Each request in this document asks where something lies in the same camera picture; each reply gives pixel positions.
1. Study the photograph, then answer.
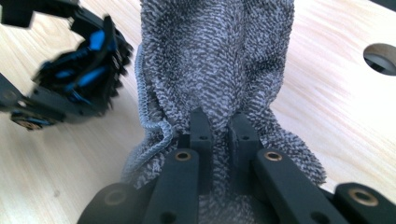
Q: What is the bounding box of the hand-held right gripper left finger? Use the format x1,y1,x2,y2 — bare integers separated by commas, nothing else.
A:
178,106,214,195

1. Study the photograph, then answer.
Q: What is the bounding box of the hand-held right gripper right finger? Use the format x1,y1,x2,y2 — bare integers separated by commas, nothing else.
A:
228,112,264,195

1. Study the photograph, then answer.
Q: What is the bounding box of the blue toy car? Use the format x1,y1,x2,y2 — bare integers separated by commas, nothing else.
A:
34,15,134,118

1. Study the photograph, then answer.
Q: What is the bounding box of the gray terry cloth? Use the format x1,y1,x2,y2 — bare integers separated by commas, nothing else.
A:
120,0,327,224

